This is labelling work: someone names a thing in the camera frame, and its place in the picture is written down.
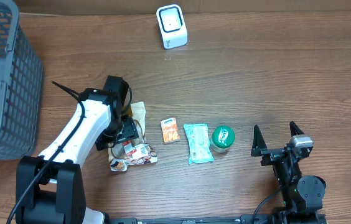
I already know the orange small packet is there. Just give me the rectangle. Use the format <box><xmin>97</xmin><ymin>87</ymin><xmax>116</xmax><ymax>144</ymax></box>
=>
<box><xmin>161</xmin><ymin>117</ymin><xmax>180</xmax><ymax>144</ymax></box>

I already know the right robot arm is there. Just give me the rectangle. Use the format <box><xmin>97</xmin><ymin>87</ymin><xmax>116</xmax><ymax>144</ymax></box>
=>
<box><xmin>250</xmin><ymin>121</ymin><xmax>326</xmax><ymax>223</ymax></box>

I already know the dark grey plastic basket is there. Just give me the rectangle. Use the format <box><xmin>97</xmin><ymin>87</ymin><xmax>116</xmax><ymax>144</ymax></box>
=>
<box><xmin>0</xmin><ymin>0</ymin><xmax>44</xmax><ymax>160</ymax></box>

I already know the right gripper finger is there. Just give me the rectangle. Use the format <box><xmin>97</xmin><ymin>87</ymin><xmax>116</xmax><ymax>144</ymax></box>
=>
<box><xmin>251</xmin><ymin>125</ymin><xmax>267</xmax><ymax>156</ymax></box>
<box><xmin>289</xmin><ymin>121</ymin><xmax>304</xmax><ymax>136</ymax></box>

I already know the green lid jar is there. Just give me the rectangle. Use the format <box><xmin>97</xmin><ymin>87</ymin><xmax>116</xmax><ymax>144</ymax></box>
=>
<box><xmin>210</xmin><ymin>126</ymin><xmax>235</xmax><ymax>153</ymax></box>

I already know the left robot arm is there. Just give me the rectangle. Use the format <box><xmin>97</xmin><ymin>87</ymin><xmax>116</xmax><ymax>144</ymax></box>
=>
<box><xmin>7</xmin><ymin>76</ymin><xmax>139</xmax><ymax>223</ymax></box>

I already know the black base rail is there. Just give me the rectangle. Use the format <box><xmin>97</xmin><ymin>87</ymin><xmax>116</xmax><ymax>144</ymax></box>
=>
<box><xmin>104</xmin><ymin>214</ymin><xmax>327</xmax><ymax>224</ymax></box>

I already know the brown snack pouch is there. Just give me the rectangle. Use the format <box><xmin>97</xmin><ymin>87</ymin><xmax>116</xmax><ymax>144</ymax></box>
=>
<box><xmin>108</xmin><ymin>101</ymin><xmax>158</xmax><ymax>172</ymax></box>

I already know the teal wipes packet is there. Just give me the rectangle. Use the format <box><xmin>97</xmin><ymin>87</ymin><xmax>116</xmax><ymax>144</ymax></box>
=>
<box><xmin>184</xmin><ymin>123</ymin><xmax>214</xmax><ymax>165</ymax></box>

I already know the red stick packet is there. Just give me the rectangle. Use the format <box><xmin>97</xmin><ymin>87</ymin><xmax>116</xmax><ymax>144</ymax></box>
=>
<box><xmin>123</xmin><ymin>141</ymin><xmax>136</xmax><ymax>157</ymax></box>

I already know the white barcode scanner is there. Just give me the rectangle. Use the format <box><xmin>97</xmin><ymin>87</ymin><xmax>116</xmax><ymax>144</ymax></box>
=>
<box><xmin>156</xmin><ymin>4</ymin><xmax>188</xmax><ymax>49</ymax></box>

